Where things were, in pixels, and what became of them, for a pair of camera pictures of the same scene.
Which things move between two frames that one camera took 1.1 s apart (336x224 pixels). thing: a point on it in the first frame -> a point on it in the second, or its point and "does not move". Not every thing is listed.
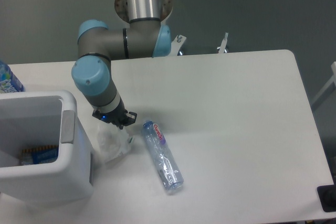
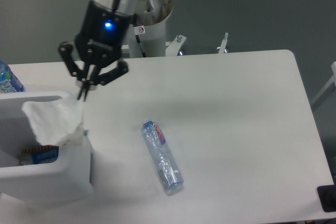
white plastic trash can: (47, 118) does not move
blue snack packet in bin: (39, 155) does not move
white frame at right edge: (332, 81) does not move
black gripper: (118, 116) -> (101, 36)
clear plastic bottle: (167, 167) does not move
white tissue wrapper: (112, 141) -> (56, 122)
